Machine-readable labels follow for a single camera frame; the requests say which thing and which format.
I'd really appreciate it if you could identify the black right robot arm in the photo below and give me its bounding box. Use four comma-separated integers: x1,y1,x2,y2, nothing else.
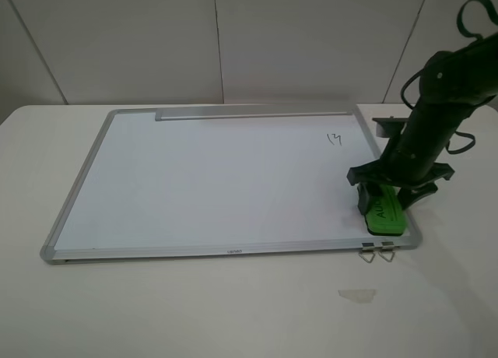
347,35,497,215

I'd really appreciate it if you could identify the aluminium framed whiteboard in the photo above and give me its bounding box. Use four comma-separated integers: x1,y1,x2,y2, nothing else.
40,103,422,264

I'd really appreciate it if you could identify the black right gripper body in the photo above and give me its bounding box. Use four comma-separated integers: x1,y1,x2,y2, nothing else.
347,117,454,188

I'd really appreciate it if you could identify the clear tape piece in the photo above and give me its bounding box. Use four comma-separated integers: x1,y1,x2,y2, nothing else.
338,289,377,304

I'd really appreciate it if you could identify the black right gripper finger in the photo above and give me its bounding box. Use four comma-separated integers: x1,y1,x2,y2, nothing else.
397,183,438,210
357,182,383,214

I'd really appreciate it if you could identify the green whiteboard eraser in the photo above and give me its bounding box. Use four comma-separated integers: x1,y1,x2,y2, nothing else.
365,185,407,237

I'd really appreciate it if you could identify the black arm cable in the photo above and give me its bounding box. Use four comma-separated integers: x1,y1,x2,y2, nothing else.
400,0,498,155

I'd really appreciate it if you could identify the left metal binder clip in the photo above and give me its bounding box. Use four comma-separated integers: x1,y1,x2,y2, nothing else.
358,243,376,264

